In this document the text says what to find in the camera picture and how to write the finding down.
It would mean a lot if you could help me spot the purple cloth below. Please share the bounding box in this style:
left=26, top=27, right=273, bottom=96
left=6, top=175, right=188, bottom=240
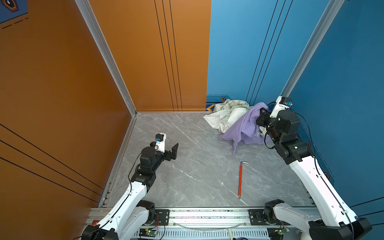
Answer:
left=218, top=102, right=268, bottom=156

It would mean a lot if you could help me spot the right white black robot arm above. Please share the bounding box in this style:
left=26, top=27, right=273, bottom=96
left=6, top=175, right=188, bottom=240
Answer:
left=256, top=108, right=373, bottom=240

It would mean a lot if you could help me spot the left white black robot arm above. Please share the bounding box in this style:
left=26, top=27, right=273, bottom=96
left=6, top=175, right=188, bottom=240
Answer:
left=75, top=139, right=179, bottom=240

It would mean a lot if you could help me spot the green patterned cream cloth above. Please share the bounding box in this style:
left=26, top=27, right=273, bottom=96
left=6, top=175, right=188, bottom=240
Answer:
left=214, top=99, right=251, bottom=113

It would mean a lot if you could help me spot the white cloth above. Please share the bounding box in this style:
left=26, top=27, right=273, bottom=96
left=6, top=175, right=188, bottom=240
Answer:
left=203, top=108, right=249, bottom=134

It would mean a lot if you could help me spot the green circuit board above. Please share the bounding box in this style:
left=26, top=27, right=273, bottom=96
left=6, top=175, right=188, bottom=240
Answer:
left=138, top=229, right=158, bottom=240

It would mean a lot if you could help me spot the small right circuit board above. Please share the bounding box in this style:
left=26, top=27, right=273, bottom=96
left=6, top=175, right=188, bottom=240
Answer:
left=275, top=228, right=289, bottom=235

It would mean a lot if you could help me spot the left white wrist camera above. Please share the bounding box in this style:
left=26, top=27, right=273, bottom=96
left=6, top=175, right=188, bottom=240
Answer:
left=155, top=133, right=167, bottom=153

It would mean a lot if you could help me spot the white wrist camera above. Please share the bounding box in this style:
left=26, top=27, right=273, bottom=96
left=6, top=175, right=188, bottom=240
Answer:
left=270, top=96, right=293, bottom=118
left=155, top=133, right=167, bottom=153

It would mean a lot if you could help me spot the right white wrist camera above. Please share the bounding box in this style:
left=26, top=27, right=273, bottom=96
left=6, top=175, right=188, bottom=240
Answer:
left=270, top=96, right=293, bottom=118

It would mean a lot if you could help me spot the red handled hex wrench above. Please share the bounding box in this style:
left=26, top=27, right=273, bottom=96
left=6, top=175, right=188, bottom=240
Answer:
left=238, top=161, right=249, bottom=199

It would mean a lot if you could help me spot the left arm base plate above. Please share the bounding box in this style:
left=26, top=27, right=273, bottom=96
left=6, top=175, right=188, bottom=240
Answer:
left=144, top=209, right=170, bottom=226

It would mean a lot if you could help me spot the aluminium front rail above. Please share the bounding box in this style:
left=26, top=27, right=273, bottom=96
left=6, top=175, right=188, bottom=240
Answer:
left=84, top=207, right=319, bottom=240

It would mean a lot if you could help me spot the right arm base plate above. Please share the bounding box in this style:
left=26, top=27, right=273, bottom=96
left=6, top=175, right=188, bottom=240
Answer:
left=248, top=209, right=269, bottom=226

